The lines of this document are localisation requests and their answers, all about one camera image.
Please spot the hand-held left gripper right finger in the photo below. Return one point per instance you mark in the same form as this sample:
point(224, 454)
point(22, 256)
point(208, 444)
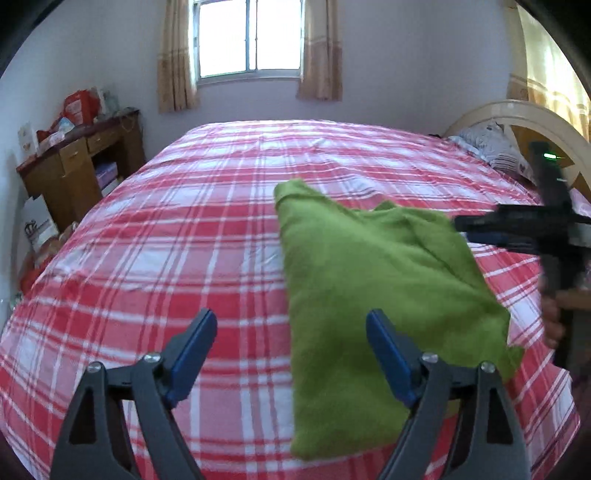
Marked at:
point(392, 360)

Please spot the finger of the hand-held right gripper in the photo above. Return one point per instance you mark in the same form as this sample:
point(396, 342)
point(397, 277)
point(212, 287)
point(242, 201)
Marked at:
point(503, 241)
point(498, 221)

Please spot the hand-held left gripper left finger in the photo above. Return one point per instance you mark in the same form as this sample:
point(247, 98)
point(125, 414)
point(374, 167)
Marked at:
point(194, 355)

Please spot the green knit sweater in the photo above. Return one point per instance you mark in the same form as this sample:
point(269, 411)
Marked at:
point(360, 267)

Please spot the person's right hand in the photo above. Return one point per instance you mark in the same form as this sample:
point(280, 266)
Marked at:
point(551, 323)

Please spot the grey printed pillow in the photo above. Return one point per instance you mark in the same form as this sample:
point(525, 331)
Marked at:
point(489, 143)

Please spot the cream wooden headboard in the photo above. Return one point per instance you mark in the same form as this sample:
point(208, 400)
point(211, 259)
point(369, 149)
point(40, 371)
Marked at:
point(508, 110)

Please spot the red plaid bed blanket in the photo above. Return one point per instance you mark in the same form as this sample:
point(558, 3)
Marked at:
point(184, 230)

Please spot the yellow sheer curtain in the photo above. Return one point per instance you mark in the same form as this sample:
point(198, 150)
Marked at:
point(549, 69)

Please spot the beige bag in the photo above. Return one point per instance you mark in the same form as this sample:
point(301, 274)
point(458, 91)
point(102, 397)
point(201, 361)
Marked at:
point(55, 242)

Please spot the red plastic bag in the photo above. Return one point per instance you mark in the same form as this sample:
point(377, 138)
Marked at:
point(32, 272)

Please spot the purple box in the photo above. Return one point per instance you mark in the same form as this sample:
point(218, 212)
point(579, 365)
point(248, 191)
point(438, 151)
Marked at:
point(108, 173)

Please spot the white paper bag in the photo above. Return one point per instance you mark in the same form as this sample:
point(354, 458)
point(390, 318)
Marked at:
point(39, 226)

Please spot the wooden desk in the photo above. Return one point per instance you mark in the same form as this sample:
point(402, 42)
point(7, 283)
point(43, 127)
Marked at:
point(64, 184)

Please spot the beige patterned curtain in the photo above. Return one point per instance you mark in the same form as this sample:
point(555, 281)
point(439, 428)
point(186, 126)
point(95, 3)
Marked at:
point(175, 69)
point(318, 60)

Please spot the light blue packet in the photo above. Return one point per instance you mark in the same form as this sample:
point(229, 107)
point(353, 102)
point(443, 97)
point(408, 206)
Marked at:
point(64, 125)

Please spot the small white card box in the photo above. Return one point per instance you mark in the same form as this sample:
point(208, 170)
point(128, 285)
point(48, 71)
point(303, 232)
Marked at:
point(27, 141)

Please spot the sliding glass window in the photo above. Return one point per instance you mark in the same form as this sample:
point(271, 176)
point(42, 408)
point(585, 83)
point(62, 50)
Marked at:
point(244, 37)

